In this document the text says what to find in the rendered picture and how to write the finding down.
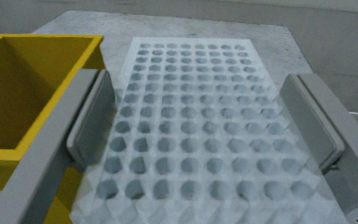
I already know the white well plate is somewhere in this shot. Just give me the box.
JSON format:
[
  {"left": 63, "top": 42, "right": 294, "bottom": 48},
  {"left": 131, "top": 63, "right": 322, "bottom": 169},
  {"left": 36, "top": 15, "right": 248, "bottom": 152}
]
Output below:
[{"left": 68, "top": 37, "right": 348, "bottom": 224}]

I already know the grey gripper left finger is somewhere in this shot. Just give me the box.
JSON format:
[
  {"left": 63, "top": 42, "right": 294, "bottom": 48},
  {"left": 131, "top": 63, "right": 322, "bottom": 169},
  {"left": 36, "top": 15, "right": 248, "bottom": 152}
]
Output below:
[{"left": 0, "top": 69, "right": 114, "bottom": 224}]

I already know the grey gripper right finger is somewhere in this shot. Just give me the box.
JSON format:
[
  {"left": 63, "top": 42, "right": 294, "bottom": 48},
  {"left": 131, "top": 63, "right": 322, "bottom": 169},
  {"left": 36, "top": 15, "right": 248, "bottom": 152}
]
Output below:
[{"left": 279, "top": 73, "right": 358, "bottom": 200}]

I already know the yellow recycle bin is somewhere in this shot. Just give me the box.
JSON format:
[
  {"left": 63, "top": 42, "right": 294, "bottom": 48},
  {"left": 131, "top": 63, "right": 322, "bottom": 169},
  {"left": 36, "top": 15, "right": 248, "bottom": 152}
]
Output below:
[{"left": 0, "top": 34, "right": 107, "bottom": 224}]

